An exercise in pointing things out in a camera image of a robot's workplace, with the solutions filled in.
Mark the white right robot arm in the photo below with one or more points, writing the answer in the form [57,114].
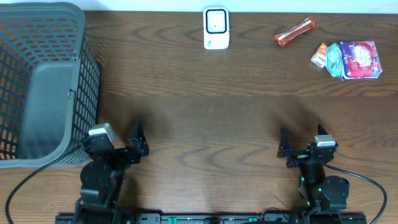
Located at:
[323,193]

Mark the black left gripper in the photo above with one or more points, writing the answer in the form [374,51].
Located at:
[123,154]

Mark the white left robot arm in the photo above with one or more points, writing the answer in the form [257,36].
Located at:
[102,178]

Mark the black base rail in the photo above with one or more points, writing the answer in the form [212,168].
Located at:
[155,218]

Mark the grey plastic lattice basket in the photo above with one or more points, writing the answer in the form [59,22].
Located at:
[50,84]

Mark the white barcode scanner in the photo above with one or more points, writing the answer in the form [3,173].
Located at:
[216,28]

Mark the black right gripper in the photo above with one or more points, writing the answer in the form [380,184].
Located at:
[302,156]

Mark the orange snack bar wrapper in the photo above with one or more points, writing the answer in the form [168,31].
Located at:
[306,25]

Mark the floral red purple packet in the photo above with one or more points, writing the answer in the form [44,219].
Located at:
[360,60]

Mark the teal green packet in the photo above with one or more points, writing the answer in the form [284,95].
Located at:
[334,60]

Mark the small orange juice carton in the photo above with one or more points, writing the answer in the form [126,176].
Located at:
[319,57]

